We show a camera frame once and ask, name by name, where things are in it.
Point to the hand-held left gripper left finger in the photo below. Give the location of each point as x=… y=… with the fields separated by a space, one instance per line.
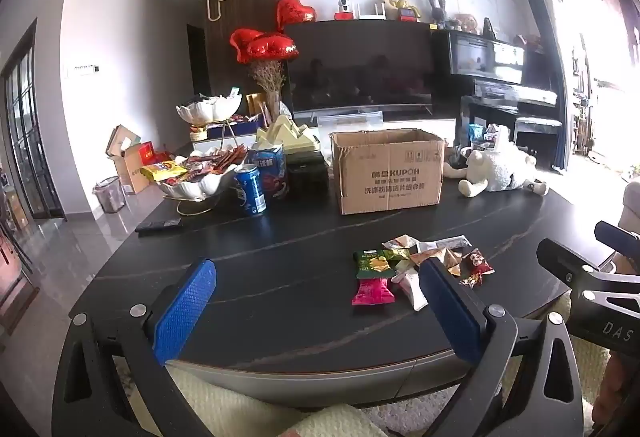
x=185 y=312

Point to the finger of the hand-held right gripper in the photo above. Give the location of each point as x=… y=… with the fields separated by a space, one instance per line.
x=565 y=262
x=617 y=236

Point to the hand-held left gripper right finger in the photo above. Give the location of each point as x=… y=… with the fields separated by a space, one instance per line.
x=450 y=312

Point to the orange triangular snack packet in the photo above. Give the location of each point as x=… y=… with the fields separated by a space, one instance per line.
x=447 y=259

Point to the red brown snack packet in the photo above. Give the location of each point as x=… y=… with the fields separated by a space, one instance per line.
x=475 y=262

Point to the silver snack packet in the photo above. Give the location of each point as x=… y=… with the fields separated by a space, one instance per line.
x=452 y=242

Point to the olive snack packet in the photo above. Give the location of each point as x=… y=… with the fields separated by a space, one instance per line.
x=397 y=255

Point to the pink snack packet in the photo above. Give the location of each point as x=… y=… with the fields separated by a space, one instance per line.
x=372 y=292

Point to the white orange snack packet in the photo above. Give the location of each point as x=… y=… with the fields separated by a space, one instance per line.
x=402 y=242

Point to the green snack packet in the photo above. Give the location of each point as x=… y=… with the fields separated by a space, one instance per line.
x=372 y=264

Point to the brown cardboard box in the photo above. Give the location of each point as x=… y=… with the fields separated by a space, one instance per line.
x=390 y=177

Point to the blue box of snacks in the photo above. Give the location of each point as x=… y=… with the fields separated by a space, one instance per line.
x=240 y=127

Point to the light grey armchair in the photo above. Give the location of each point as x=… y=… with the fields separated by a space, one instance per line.
x=631 y=207

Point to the black remote control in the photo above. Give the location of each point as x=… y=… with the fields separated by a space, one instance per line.
x=157 y=226

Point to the white plush sheep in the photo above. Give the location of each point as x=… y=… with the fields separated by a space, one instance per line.
x=500 y=167

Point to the white two-tier shell stand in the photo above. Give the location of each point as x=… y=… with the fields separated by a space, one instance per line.
x=200 y=189

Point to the black piano bench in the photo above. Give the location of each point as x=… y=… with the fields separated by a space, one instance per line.
x=537 y=127

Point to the blue soda can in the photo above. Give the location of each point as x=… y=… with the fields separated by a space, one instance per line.
x=250 y=189

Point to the grey trash bin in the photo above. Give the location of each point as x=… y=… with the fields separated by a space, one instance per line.
x=109 y=194

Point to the yellow snack packet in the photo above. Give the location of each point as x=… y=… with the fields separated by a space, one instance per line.
x=162 y=172

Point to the pile of red snack sticks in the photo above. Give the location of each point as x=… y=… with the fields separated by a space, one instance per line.
x=220 y=162

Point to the blue snack bag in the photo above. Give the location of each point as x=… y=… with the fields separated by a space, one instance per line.
x=476 y=133

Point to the open cardboard box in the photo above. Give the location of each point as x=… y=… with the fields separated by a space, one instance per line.
x=125 y=167

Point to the red box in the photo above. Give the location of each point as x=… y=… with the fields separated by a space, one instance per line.
x=147 y=153

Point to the black box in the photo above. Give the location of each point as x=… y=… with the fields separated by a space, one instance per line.
x=307 y=174

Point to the white television cabinet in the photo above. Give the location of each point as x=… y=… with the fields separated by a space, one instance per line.
x=425 y=124

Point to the gold mountain-shaped box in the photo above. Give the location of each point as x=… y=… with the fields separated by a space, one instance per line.
x=287 y=137

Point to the black upright piano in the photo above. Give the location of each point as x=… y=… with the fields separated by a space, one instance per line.
x=500 y=67

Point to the dark curtain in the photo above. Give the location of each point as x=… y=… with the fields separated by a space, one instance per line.
x=537 y=42

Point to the gold gift bag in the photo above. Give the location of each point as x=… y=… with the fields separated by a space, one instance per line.
x=256 y=104

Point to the black framed glass door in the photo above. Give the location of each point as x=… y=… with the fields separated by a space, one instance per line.
x=30 y=127

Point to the black metronome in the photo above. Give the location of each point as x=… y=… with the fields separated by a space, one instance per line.
x=488 y=31

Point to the dried flowers in vase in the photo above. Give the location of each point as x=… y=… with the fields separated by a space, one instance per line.
x=269 y=79

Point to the brown teddy bear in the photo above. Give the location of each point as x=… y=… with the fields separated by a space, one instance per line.
x=466 y=23

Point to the black television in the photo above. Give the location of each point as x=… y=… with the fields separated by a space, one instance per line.
x=360 y=67

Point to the red heart balloon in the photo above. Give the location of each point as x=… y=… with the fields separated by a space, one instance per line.
x=272 y=48
x=295 y=11
x=242 y=42

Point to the grey rabbit figurine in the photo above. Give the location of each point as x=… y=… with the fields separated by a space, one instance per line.
x=436 y=12

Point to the red desk clock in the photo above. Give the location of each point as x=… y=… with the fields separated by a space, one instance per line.
x=409 y=14

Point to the white router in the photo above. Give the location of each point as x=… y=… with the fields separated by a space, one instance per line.
x=372 y=16

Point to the yellow toy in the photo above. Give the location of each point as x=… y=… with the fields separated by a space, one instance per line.
x=395 y=3

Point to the white wall switch panel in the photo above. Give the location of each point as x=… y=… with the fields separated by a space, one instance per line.
x=85 y=70

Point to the white red security camera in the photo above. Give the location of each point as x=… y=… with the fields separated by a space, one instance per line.
x=343 y=9

